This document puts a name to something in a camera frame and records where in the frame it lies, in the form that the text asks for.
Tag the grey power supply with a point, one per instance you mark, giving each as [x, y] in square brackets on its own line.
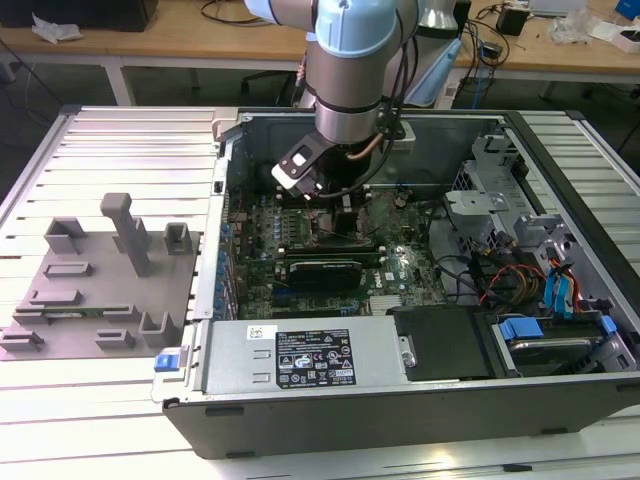
[235, 360]

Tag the black RAM stick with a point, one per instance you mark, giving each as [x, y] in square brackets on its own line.
[330, 247]

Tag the blue box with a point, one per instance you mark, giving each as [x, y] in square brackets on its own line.
[629, 9]

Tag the wooden desk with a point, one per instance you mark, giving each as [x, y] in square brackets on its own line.
[190, 45]

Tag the green motherboard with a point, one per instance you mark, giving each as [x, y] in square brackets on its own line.
[260, 235]

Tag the crumpled white paper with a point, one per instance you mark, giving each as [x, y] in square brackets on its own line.
[55, 27]

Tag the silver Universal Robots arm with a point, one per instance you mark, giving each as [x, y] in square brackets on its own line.
[350, 75]

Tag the open black PC case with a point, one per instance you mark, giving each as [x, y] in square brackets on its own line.
[350, 425]

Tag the large black box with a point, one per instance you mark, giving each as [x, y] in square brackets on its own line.
[100, 12]

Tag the silver hard disk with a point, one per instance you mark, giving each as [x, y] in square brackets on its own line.
[550, 342]

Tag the blue disk carrier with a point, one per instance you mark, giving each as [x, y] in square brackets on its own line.
[522, 327]

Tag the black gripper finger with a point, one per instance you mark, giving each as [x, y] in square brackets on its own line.
[347, 220]

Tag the small blue black device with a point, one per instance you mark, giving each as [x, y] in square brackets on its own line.
[490, 51]

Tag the silver drive cage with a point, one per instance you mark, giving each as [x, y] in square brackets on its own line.
[475, 200]

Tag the small black box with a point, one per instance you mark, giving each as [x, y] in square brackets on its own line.
[512, 21]

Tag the CPU socket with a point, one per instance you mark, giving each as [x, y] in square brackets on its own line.
[320, 239]

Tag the blue case latch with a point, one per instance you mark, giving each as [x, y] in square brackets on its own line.
[166, 362]

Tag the white cardboard box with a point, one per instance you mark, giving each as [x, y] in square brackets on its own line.
[607, 32]

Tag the flat grey device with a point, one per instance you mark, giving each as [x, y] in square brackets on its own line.
[557, 5]

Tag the black graphics card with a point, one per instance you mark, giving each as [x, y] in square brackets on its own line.
[325, 275]

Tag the clear plastic bag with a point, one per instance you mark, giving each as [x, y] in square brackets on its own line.
[567, 27]

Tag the grey parts rack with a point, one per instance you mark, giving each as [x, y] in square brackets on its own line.
[100, 300]

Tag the silver chipset heatsink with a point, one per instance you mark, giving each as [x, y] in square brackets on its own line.
[385, 305]

